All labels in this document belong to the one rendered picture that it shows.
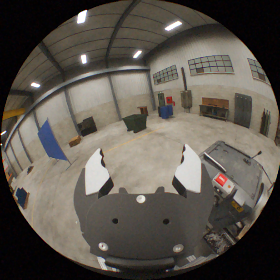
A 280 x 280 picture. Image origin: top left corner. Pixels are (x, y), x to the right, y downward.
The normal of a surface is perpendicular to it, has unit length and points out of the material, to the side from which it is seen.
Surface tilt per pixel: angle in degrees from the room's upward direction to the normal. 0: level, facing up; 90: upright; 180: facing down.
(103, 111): 90
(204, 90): 90
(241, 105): 90
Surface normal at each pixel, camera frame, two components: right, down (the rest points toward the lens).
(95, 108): 0.48, 0.32
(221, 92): -0.86, 0.37
